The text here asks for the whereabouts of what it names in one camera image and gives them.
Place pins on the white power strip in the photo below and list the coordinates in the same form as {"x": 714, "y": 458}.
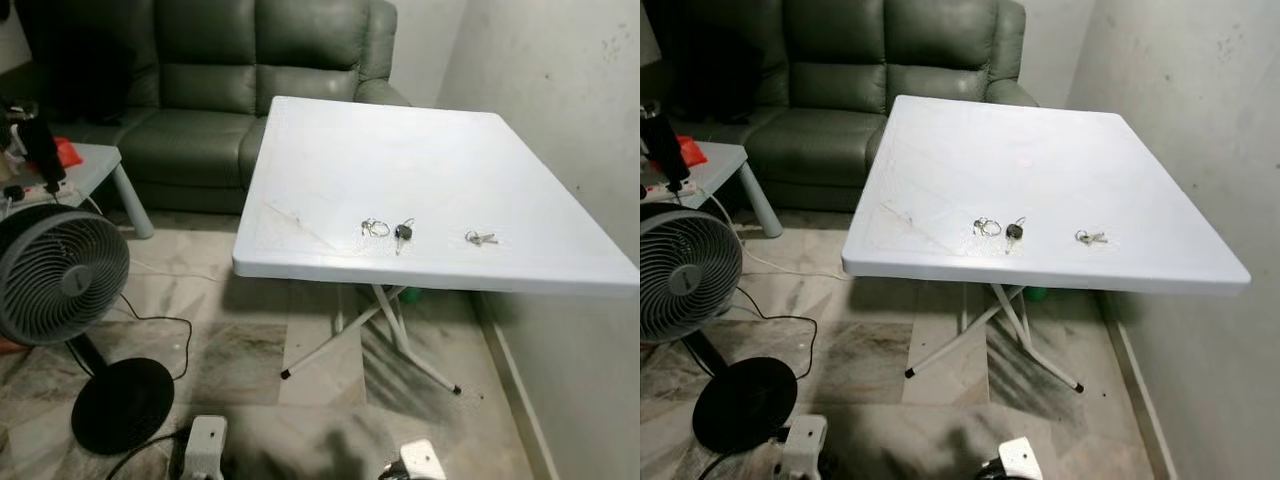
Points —
{"x": 660, "y": 188}
{"x": 45, "y": 188}

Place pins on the grey standing fan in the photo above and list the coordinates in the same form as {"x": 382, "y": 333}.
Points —
{"x": 685, "y": 275}
{"x": 60, "y": 275}

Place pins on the black cylindrical device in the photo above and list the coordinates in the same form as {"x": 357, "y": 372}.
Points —
{"x": 40, "y": 148}
{"x": 663, "y": 146}

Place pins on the red object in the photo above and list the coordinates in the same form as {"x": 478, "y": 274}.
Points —
{"x": 67, "y": 153}
{"x": 691, "y": 150}

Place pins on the small grey side table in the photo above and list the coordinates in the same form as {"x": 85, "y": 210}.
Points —
{"x": 95, "y": 165}
{"x": 722, "y": 163}

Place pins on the small silver key pair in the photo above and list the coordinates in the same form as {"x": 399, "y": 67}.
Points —
{"x": 482, "y": 238}
{"x": 1092, "y": 237}

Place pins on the black cloth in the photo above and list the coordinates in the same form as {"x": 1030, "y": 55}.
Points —
{"x": 715, "y": 55}
{"x": 85, "y": 55}

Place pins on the white folding table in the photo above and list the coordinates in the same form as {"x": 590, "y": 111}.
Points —
{"x": 1030, "y": 170}
{"x": 420, "y": 170}

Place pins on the small green object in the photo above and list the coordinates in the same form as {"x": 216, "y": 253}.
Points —
{"x": 1035, "y": 294}
{"x": 411, "y": 295}

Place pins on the black car key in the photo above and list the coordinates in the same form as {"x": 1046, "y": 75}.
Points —
{"x": 1014, "y": 232}
{"x": 403, "y": 233}

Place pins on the dark green leather sofa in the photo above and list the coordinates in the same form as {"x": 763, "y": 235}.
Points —
{"x": 200, "y": 80}
{"x": 830, "y": 80}

